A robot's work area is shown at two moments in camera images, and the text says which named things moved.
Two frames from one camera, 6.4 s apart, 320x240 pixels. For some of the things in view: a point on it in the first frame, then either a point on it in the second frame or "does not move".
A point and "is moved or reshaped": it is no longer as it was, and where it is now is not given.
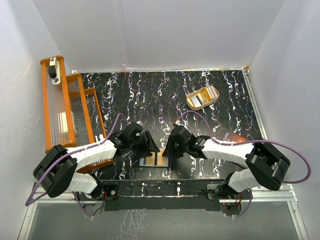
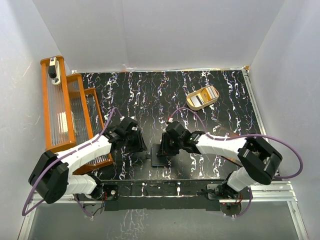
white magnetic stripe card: (197, 100) does not move
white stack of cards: (209, 93) does not move
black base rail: (159, 195) does not move
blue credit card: (162, 161) is moved or reshaped
